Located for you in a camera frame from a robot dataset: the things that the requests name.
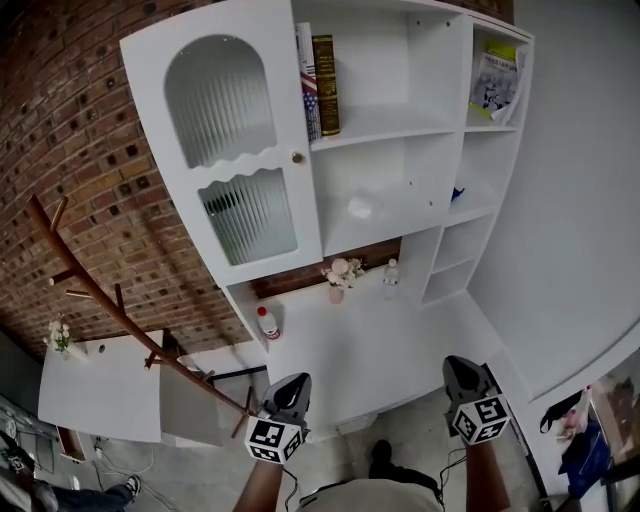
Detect yellow-green cover magazine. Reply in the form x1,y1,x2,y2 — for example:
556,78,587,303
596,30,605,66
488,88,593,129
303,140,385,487
468,40,519,119

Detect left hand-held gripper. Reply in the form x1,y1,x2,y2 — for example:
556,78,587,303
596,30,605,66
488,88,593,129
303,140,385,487
243,372,313,467

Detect white booklets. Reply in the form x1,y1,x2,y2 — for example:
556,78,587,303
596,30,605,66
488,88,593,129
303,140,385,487
492,47,529,126

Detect white desk hutch shelving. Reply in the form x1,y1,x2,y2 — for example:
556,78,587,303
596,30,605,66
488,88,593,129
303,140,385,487
118,0,536,309

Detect dark gold print book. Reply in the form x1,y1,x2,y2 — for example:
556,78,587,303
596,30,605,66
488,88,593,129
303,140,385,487
311,34,342,137

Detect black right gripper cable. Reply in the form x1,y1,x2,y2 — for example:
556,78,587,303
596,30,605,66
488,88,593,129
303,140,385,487
438,447,469,501

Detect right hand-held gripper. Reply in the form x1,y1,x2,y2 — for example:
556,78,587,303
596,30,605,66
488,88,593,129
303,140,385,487
442,354,512,446

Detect white flower bunch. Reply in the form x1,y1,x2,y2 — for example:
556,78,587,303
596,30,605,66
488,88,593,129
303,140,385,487
43,315,74,354

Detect person's left forearm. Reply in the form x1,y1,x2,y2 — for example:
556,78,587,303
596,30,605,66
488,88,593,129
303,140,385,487
232,459,285,512

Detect white object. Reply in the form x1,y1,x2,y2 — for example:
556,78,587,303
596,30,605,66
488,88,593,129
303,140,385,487
346,194,374,220

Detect white side table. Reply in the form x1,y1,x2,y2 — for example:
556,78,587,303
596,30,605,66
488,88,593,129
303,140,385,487
37,328,225,449

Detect wooden coat rack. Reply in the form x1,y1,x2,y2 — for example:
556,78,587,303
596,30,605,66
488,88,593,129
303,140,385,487
27,193,256,440

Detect white cable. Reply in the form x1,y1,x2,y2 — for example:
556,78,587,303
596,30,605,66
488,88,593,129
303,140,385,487
94,439,157,474

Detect pale pink flower bunch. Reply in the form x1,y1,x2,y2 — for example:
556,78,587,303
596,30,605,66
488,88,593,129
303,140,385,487
320,257,367,290

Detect clear water bottle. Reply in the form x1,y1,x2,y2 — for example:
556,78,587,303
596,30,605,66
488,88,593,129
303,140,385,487
382,258,400,300

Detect white flag print book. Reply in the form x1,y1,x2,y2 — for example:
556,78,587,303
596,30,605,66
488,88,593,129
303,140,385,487
294,21,323,144

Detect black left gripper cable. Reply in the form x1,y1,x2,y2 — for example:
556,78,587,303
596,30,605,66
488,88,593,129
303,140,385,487
282,467,300,512

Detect white bottle red cap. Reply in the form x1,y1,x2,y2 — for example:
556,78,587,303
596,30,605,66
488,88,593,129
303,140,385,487
256,305,284,342

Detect white ribbed glass cabinet door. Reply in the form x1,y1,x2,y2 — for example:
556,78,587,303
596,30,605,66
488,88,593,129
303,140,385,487
118,0,325,287

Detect blue bag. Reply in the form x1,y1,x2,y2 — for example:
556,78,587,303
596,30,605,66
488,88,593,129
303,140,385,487
558,419,614,499

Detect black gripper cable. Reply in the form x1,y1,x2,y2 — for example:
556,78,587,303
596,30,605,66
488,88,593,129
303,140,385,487
282,467,300,512
438,447,469,501

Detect person's right forearm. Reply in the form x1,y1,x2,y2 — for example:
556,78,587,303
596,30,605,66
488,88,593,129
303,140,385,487
464,439,511,512

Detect person's black shoe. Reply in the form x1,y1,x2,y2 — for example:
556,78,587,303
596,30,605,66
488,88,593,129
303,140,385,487
368,439,396,479

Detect white desk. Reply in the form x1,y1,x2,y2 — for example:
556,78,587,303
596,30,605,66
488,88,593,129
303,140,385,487
222,269,531,441

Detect white plastic bag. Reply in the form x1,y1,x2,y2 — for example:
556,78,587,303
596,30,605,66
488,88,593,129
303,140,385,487
559,387,597,441

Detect black strap bag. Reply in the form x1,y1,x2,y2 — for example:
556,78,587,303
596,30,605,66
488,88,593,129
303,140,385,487
539,392,586,435

